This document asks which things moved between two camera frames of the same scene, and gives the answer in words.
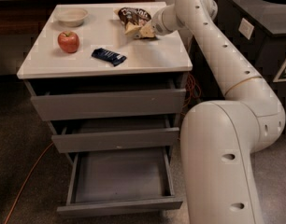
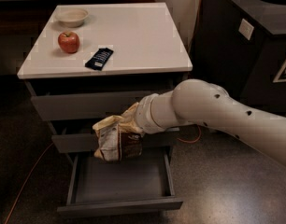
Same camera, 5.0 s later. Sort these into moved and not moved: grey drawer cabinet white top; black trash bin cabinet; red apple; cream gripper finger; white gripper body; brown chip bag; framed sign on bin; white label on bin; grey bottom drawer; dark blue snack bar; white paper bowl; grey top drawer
Moved: white gripper body; brown chip bag; cream gripper finger; dark blue snack bar
Not moved: red apple; grey bottom drawer; grey top drawer; white label on bin; framed sign on bin; white paper bowl; black trash bin cabinet; grey drawer cabinet white top
